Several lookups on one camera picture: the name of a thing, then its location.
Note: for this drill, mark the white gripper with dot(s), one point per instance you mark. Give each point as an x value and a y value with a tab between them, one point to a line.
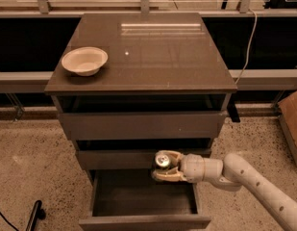
192	167

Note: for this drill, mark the green soda can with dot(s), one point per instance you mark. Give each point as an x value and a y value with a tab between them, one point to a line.
161	162

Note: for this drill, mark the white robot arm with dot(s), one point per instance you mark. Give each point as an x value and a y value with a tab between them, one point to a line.
229	174

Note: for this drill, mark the top grey drawer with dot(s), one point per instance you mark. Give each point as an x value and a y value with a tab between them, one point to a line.
141	126

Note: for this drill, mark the open bottom grey drawer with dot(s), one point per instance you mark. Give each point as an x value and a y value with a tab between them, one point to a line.
131	200

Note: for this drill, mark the dark grey drawer cabinet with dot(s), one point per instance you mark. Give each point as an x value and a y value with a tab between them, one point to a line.
157	63

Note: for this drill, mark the middle grey drawer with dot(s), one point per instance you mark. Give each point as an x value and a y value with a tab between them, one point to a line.
116	159

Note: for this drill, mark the cardboard box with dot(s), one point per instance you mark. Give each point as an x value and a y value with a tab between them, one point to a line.
288	119

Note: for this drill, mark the white paper bowl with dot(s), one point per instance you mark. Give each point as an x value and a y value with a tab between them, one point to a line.
84	61

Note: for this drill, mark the black floor object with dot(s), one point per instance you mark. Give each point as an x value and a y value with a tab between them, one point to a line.
37	214

